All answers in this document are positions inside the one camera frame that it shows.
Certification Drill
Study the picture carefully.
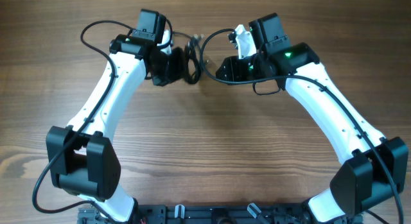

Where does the black USB cable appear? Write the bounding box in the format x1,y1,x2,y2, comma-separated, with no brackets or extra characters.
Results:
179,33,206,85

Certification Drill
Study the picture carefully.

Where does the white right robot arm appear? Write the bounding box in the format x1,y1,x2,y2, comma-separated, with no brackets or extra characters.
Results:
216,13,408,223

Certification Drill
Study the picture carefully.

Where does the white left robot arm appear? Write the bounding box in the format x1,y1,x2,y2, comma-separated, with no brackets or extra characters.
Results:
32,9,179,223

